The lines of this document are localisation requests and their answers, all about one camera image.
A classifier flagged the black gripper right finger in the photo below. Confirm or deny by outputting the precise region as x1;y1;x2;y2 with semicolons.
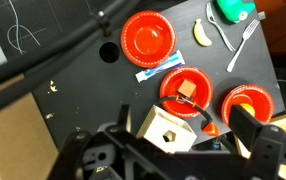
228;104;268;145

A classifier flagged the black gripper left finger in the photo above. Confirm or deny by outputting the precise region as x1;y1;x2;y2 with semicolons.
117;104;133;134

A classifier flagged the yellow banana plush toy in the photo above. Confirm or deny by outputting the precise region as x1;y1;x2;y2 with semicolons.
192;18;213;48

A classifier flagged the orange cone toy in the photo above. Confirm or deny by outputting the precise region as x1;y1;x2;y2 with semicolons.
201;121;221;138

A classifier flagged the green plastic toy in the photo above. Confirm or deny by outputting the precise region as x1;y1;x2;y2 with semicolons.
215;0;256;24

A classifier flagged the red plastic bowl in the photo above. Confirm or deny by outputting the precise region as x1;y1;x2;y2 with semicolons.
159;65;214;120
120;9;177;69
220;83;275;128

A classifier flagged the wooden shape sorter box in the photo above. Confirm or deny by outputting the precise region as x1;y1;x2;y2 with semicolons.
135;104;198;155

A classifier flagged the white blue toothpaste tube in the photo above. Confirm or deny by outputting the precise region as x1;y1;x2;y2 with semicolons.
134;49;186;84

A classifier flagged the orange wooden cube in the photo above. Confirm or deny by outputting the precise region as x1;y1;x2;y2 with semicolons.
177;78;198;99

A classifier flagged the silver metal spoon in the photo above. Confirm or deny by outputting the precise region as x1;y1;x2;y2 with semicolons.
205;0;237;53

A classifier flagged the large brown cardboard box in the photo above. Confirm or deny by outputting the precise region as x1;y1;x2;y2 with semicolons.
0;74;60;180

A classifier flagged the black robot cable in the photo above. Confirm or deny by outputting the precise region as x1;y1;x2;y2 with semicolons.
0;0;144;119

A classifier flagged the white floor cable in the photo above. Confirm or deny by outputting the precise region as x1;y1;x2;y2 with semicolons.
7;0;43;56

